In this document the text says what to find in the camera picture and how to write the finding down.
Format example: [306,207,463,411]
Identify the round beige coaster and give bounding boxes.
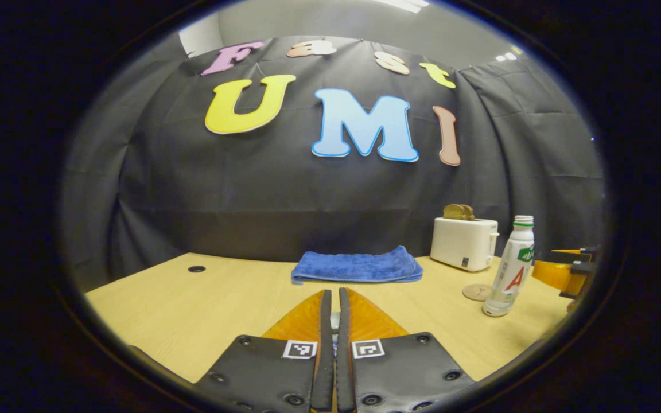
[462,283,493,302]

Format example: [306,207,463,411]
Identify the blue folded towel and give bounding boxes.
[291,246,423,285]

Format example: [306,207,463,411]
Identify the white toaster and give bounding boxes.
[430,217,500,272]

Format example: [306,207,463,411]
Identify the long ceiling light panel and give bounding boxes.
[375,0,430,14]

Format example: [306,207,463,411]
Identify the white water bottle green label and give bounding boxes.
[483,215,535,317]

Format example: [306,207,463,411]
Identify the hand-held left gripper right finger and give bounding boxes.
[336,287,476,413]

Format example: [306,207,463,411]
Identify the black backdrop cloth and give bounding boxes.
[61,34,605,293]

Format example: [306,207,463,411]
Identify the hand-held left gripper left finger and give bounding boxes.
[193,289,335,413]

